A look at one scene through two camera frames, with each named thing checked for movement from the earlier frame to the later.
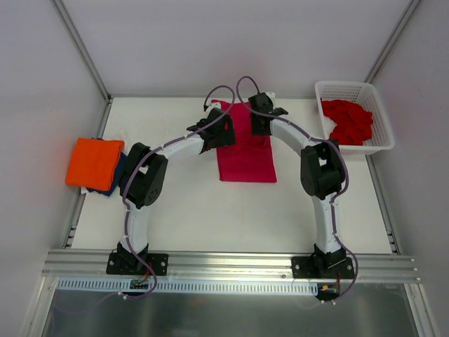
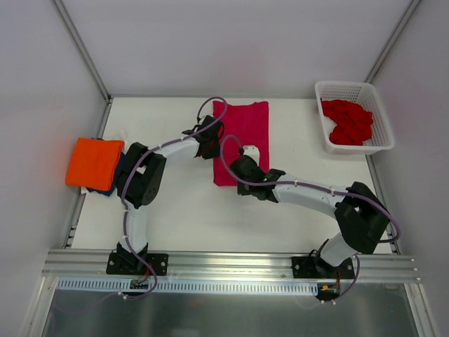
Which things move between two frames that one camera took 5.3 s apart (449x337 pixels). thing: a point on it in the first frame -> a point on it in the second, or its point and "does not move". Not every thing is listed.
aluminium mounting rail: x=223 y=267 does not move
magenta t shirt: x=250 y=158 does not move
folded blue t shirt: x=117 y=179 does not move
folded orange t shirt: x=95 y=163 does not move
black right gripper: x=259 y=128 -> x=243 y=187
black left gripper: x=226 y=131 -> x=213 y=141
